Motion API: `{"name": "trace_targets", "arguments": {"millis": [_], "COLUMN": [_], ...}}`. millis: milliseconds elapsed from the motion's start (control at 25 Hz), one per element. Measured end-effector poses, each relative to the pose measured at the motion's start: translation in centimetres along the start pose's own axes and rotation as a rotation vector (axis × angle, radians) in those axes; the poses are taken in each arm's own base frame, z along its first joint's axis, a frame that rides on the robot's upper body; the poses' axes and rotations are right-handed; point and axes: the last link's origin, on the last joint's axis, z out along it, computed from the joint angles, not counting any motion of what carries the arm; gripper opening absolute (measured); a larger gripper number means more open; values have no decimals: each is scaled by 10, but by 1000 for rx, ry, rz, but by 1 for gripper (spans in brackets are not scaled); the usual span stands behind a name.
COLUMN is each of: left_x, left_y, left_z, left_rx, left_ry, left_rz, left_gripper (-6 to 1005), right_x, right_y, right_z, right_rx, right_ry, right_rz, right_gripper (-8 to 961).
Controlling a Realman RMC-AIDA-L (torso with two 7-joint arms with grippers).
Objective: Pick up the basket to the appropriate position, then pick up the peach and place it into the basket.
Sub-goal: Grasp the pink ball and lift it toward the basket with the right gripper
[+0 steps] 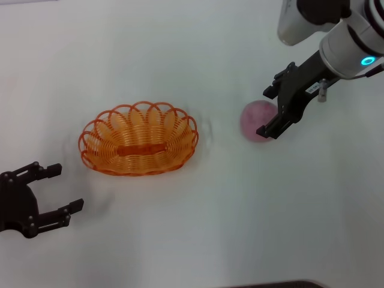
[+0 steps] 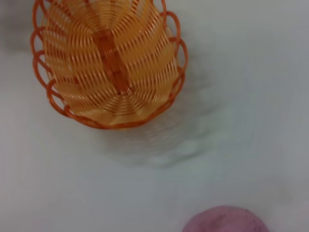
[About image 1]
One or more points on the orange woven plastic basket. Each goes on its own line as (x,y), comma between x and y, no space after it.
(138,135)

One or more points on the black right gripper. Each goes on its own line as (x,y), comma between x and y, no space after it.
(303,84)

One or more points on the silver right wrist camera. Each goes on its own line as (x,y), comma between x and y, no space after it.
(291,27)

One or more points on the pink peach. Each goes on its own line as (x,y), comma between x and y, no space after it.
(255,120)

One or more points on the dark robot torso edge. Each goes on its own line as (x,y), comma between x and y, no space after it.
(285,285)

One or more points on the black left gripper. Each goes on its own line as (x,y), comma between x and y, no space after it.
(18,204)

